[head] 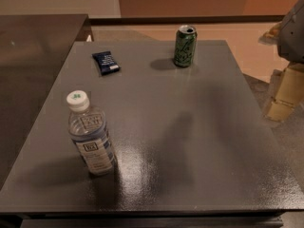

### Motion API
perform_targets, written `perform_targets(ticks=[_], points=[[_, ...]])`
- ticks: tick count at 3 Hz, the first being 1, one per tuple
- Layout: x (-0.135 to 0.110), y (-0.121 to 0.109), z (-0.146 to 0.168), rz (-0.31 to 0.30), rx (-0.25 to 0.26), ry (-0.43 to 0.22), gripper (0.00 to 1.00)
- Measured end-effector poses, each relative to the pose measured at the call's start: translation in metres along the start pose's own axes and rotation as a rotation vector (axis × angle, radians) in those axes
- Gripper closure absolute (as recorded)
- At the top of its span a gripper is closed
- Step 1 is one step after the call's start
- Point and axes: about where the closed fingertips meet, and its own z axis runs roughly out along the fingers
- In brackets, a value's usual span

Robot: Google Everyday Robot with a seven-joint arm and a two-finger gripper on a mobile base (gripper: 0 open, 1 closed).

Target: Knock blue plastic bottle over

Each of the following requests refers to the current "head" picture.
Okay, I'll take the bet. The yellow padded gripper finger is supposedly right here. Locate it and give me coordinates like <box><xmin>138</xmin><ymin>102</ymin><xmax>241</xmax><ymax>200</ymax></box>
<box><xmin>264</xmin><ymin>63</ymin><xmax>304</xmax><ymax>122</ymax></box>
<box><xmin>258</xmin><ymin>23</ymin><xmax>281</xmax><ymax>45</ymax></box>

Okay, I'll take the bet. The clear plastic water bottle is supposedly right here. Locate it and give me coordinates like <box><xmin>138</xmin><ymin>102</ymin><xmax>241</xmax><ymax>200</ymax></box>
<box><xmin>66</xmin><ymin>90</ymin><xmax>116</xmax><ymax>176</ymax></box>

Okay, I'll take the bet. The green soda can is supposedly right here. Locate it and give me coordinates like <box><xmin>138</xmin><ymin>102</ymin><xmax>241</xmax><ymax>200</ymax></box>
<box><xmin>174</xmin><ymin>25</ymin><xmax>198</xmax><ymax>67</ymax></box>

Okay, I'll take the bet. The dark blue snack packet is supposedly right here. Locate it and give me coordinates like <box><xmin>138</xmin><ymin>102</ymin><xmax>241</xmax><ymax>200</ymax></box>
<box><xmin>92</xmin><ymin>51</ymin><xmax>121</xmax><ymax>76</ymax></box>

